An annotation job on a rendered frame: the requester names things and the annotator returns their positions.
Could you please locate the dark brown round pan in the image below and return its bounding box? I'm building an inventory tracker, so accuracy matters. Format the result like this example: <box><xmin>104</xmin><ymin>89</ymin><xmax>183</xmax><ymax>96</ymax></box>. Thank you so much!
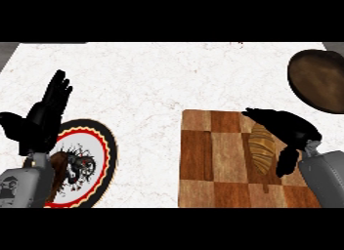
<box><xmin>286</xmin><ymin>49</ymin><xmax>344</xmax><ymax>115</ymax></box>

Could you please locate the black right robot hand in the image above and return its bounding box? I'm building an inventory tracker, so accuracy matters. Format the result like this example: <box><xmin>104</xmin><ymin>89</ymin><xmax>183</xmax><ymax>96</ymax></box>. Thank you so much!
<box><xmin>241</xmin><ymin>107</ymin><xmax>323</xmax><ymax>179</ymax></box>

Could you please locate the checkered wooden cutting board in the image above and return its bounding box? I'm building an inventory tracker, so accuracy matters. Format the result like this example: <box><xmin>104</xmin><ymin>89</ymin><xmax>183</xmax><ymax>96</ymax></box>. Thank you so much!
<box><xmin>177</xmin><ymin>108</ymin><xmax>322</xmax><ymax>209</ymax></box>

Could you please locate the golden brown croissant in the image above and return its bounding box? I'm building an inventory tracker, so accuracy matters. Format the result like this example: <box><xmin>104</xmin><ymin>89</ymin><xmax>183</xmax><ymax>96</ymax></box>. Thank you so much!
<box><xmin>248</xmin><ymin>122</ymin><xmax>279</xmax><ymax>177</ymax></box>

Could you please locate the round patterned plate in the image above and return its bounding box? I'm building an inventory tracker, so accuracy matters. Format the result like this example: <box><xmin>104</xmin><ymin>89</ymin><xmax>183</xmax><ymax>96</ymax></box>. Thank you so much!
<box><xmin>24</xmin><ymin>118</ymin><xmax>121</xmax><ymax>209</ymax></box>

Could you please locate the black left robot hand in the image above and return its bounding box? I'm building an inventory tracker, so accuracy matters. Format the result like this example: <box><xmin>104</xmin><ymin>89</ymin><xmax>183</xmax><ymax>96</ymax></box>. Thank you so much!
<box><xmin>0</xmin><ymin>68</ymin><xmax>75</xmax><ymax>157</ymax></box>

